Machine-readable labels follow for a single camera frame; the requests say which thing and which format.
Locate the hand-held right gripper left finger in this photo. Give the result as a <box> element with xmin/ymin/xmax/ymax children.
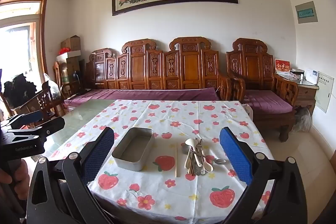
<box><xmin>26</xmin><ymin>126</ymin><xmax>115</xmax><ymax>224</ymax></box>

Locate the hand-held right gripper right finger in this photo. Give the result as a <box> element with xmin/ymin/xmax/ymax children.
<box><xmin>219</xmin><ymin>127</ymin><xmax>308</xmax><ymax>224</ymax></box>

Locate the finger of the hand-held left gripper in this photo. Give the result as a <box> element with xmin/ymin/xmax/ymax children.
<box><xmin>7</xmin><ymin>117</ymin><xmax>66</xmax><ymax>136</ymax></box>
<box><xmin>5</xmin><ymin>111</ymin><xmax>44</xmax><ymax>130</ymax></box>

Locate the rectangular metal container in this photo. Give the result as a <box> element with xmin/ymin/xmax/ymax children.
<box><xmin>112</xmin><ymin>127</ymin><xmax>154</xmax><ymax>171</ymax></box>

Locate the heap of mixed cutlery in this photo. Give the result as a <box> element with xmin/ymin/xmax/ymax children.
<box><xmin>183</xmin><ymin>138</ymin><xmax>227</xmax><ymax>176</ymax></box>

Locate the person's left hand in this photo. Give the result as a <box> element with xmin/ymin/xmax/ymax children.
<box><xmin>0</xmin><ymin>161</ymin><xmax>30</xmax><ymax>209</ymax></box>

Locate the carved wooden chair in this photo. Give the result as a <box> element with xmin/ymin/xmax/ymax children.
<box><xmin>12</xmin><ymin>81</ymin><xmax>65</xmax><ymax>122</ymax></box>

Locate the black cloth pile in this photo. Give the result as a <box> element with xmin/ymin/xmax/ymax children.
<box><xmin>3</xmin><ymin>73</ymin><xmax>37</xmax><ymax>109</ymax></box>

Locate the clear plastic bag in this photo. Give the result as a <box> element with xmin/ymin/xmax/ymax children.
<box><xmin>43</xmin><ymin>73</ymin><xmax>62</xmax><ymax>101</ymax></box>

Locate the black desk lamp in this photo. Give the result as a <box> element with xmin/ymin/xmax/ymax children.
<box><xmin>71</xmin><ymin>70</ymin><xmax>85</xmax><ymax>94</ymax></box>

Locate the stack of cardboard boxes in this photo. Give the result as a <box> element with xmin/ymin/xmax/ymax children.
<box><xmin>59</xmin><ymin>57</ymin><xmax>86</xmax><ymax>88</ymax></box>

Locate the purple armchair cushion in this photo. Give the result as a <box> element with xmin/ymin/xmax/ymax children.
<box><xmin>244</xmin><ymin>90</ymin><xmax>294</xmax><ymax>115</ymax></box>

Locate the strawberry flower print tablecloth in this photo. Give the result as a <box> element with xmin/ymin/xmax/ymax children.
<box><xmin>51</xmin><ymin>99</ymin><xmax>275</xmax><ymax>224</ymax></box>

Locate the white flat box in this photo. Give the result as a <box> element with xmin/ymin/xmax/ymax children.
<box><xmin>56</xmin><ymin>50</ymin><xmax>82</xmax><ymax>63</ymax></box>

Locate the purple sofa cushion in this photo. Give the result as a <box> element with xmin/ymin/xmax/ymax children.
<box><xmin>64</xmin><ymin>88</ymin><xmax>222</xmax><ymax>107</ymax></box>

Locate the grey plastic bag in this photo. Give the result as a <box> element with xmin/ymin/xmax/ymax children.
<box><xmin>294</xmin><ymin>107</ymin><xmax>314</xmax><ymax>132</ymax></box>

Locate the brown cardboard box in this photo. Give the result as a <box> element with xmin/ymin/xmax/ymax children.
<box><xmin>61</xmin><ymin>35</ymin><xmax>81</xmax><ymax>52</ymax></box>

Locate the carved wooden armchair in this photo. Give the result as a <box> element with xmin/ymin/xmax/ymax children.
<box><xmin>226</xmin><ymin>38</ymin><xmax>300</xmax><ymax>142</ymax></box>

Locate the wooden side table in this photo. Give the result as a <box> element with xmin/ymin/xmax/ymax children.
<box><xmin>274</xmin><ymin>73</ymin><xmax>319</xmax><ymax>117</ymax></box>

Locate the carved wooden sofa bench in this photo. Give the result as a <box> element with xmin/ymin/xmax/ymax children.
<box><xmin>84</xmin><ymin>36</ymin><xmax>246</xmax><ymax>102</ymax></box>

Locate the white router device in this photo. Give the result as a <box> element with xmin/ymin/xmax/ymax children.
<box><xmin>305</xmin><ymin>68</ymin><xmax>319</xmax><ymax>84</ymax></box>

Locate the wooden door frame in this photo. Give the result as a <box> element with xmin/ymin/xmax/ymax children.
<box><xmin>0</xmin><ymin>0</ymin><xmax>48</xmax><ymax>88</ymax></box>

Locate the white wall panel door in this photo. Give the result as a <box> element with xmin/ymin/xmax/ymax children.
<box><xmin>314</xmin><ymin>72</ymin><xmax>332</xmax><ymax>113</ymax></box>

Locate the grey green wall box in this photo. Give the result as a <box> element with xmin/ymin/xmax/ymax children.
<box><xmin>295</xmin><ymin>1</ymin><xmax>319</xmax><ymax>24</ymax></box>

